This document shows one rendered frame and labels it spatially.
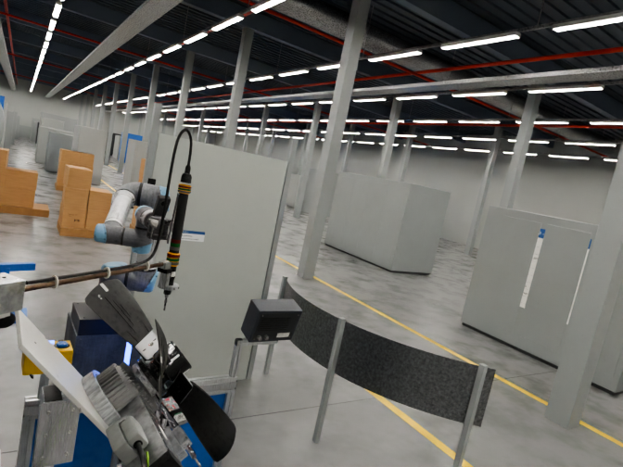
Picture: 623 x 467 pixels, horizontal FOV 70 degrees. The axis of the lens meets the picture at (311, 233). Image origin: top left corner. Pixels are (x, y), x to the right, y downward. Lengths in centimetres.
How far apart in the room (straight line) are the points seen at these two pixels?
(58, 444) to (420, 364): 220
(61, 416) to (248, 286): 259
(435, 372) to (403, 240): 832
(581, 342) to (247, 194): 350
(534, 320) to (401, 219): 485
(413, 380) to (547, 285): 434
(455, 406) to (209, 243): 215
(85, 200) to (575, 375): 797
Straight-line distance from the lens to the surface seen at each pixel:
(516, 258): 746
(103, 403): 155
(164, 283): 161
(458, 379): 317
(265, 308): 224
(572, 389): 527
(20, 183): 1080
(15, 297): 118
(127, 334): 159
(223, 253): 372
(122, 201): 215
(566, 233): 715
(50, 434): 157
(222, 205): 362
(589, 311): 512
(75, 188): 911
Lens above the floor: 191
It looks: 7 degrees down
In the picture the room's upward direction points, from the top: 12 degrees clockwise
